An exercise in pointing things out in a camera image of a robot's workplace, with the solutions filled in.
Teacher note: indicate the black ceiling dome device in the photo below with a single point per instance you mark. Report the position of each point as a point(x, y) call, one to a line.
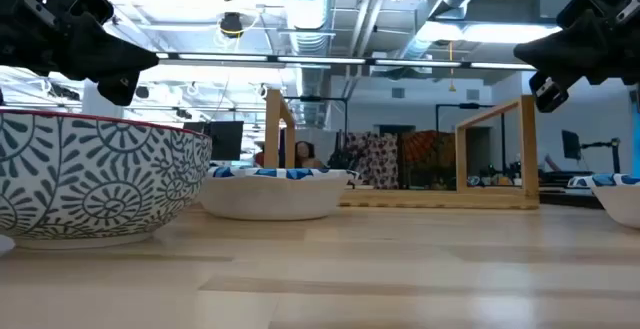
point(231, 24)

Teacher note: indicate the large black monitor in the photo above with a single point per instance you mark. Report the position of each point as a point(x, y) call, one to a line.
point(226, 140)

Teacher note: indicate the small black monitor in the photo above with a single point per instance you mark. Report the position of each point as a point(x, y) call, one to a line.
point(196, 127)

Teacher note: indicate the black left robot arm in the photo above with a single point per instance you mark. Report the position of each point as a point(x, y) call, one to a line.
point(9, 44)

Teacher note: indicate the wooden slatted shelf rack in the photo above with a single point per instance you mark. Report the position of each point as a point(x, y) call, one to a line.
point(440, 199)

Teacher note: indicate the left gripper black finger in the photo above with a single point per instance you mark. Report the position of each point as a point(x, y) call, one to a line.
point(105, 41)
point(110, 66)

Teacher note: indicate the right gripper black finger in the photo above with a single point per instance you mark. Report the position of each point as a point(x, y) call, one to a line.
point(570, 64)
point(570, 39)

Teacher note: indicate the white red floral cloth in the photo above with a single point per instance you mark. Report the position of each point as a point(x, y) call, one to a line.
point(374, 159)

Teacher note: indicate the white pillar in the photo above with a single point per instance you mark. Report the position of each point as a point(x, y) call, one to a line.
point(100, 104)

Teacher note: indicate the blue panel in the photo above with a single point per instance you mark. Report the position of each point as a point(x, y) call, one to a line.
point(636, 139)

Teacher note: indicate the yellow hanging pendant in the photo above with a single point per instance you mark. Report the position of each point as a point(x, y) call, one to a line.
point(451, 86)

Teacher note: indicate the silver ribbed ceiling duct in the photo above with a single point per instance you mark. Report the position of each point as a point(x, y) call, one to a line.
point(306, 9)

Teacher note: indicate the gray patterned bowl red inside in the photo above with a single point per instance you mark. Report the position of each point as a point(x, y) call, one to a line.
point(100, 184)

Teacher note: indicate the black tube stand frame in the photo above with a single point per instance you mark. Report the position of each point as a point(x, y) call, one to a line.
point(320, 99)
point(470, 105)

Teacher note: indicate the person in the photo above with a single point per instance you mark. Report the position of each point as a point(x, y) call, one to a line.
point(306, 155)

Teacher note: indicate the black bar with light strips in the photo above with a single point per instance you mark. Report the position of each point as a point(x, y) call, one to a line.
point(320, 60)

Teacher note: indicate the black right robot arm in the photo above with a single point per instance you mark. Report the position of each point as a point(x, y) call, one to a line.
point(631, 54)

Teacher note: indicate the black monitor on arm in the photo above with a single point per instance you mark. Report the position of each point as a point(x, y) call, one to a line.
point(571, 144)

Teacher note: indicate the orange patterned cloth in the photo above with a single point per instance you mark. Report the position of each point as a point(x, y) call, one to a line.
point(427, 151)

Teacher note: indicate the black aluminium table frame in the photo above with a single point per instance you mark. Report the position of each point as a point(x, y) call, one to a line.
point(570, 200)

